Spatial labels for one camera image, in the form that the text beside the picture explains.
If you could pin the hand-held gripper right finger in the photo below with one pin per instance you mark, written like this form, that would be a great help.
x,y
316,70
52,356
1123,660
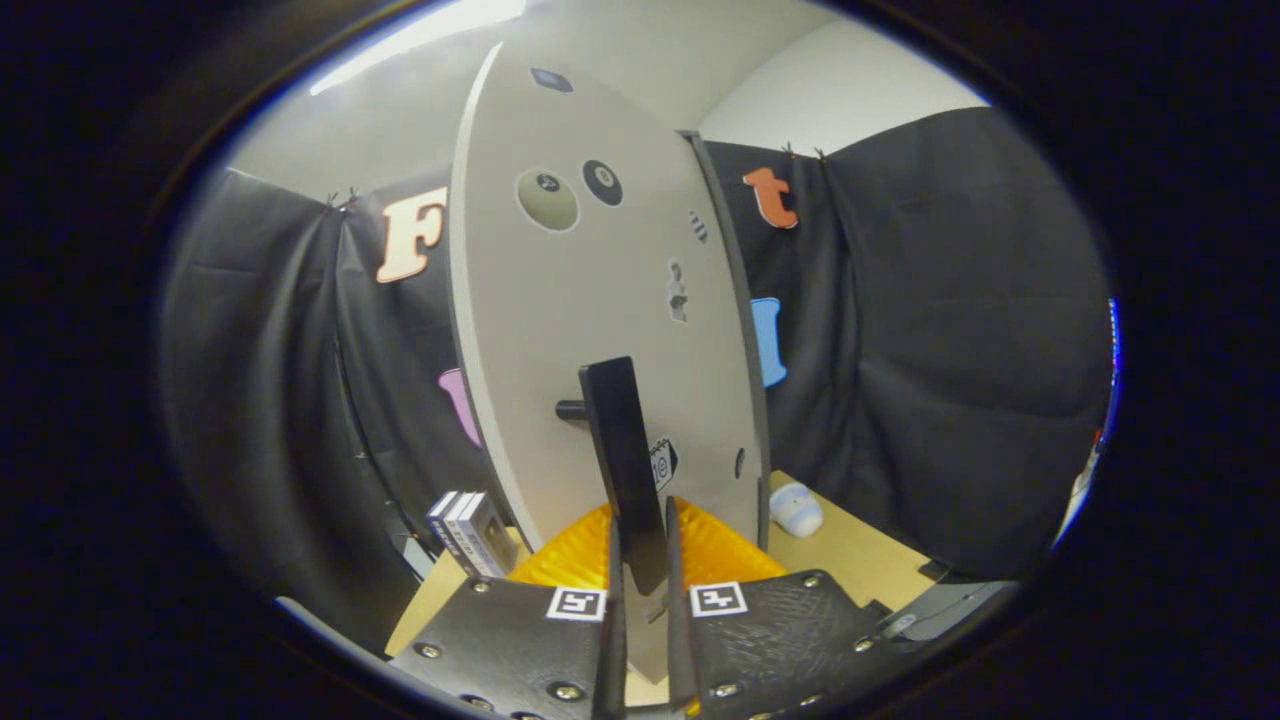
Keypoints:
x,y
680,640

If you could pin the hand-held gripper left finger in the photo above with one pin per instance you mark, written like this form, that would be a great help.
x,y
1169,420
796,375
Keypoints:
x,y
612,640

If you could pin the white rounded object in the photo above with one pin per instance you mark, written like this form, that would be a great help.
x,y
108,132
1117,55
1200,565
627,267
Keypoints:
x,y
797,510

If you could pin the grey cabinet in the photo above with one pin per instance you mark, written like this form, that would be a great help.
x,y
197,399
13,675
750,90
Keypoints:
x,y
744,290

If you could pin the black backdrop cloth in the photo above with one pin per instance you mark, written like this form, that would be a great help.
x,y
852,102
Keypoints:
x,y
950,350

